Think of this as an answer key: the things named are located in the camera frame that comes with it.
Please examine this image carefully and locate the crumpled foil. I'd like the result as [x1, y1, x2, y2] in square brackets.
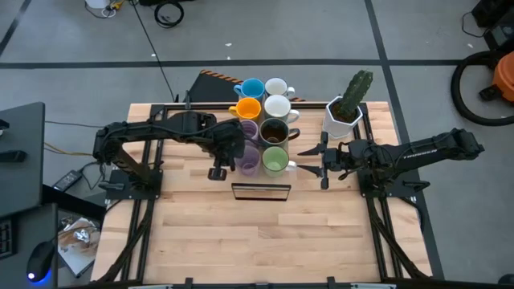
[71, 227, 92, 244]

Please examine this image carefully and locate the teal mug with white handle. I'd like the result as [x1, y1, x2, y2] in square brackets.
[263, 94, 301, 124]

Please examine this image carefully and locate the dark grey desk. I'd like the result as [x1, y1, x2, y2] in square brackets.
[0, 202, 60, 289]

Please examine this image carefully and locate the ribbed lilac mug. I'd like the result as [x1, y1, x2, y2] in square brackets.
[239, 119, 260, 142]

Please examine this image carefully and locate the wooden shelf with black frame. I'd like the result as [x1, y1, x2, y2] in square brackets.
[230, 176, 292, 202]

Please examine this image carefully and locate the orange shop vacuum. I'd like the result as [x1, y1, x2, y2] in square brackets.
[478, 51, 514, 102]

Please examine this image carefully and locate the black vacuum hose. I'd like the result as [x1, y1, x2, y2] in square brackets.
[450, 50, 514, 128]

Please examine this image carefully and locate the black keyboard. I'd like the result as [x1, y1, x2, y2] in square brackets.
[0, 218, 18, 260]

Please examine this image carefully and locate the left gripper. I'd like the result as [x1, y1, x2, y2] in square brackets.
[204, 118, 247, 169]

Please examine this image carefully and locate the black equipment box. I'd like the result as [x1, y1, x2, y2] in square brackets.
[470, 0, 514, 51]

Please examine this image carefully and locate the black power adapter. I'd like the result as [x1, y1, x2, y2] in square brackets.
[51, 169, 84, 193]

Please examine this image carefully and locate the small black device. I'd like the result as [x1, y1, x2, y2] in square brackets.
[0, 149, 28, 164]

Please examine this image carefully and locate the crumpled brown paper bag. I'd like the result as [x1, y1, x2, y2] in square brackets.
[57, 216, 102, 258]

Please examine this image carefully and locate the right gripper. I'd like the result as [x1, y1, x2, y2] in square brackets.
[296, 131, 354, 190]

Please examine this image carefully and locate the green cactus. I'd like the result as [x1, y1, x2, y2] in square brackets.
[336, 70, 374, 122]

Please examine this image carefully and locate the green mug with white handle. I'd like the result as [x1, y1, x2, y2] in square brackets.
[261, 145, 299, 179]

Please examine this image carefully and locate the black computer mouse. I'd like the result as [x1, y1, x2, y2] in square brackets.
[26, 239, 57, 284]

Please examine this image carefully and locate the smooth lilac mug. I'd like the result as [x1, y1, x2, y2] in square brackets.
[234, 144, 262, 178]

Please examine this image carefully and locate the yellow cable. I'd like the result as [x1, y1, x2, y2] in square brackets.
[43, 142, 97, 158]

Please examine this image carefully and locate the black aluminium table frame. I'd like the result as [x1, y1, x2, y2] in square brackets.
[96, 102, 434, 289]

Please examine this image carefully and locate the long black floor cable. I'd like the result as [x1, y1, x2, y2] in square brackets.
[130, 0, 180, 102]

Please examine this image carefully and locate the white paper sheet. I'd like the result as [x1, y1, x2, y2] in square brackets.
[58, 240, 100, 279]

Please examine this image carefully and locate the blue mug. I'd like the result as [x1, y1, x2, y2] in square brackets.
[233, 77, 266, 101]

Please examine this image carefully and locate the teal and brown glazed mug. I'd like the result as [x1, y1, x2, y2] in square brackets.
[258, 117, 302, 149]

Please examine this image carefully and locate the orange mug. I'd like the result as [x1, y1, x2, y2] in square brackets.
[227, 96, 262, 121]

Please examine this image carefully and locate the black panel with orange stripes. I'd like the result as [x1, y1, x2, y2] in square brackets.
[187, 69, 307, 104]

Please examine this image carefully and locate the white hexagonal planter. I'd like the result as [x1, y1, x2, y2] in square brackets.
[321, 96, 365, 140]

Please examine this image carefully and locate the small white mug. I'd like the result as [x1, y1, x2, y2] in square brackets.
[264, 77, 296, 97]

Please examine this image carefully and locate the coiled black cable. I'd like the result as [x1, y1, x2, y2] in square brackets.
[153, 0, 186, 29]

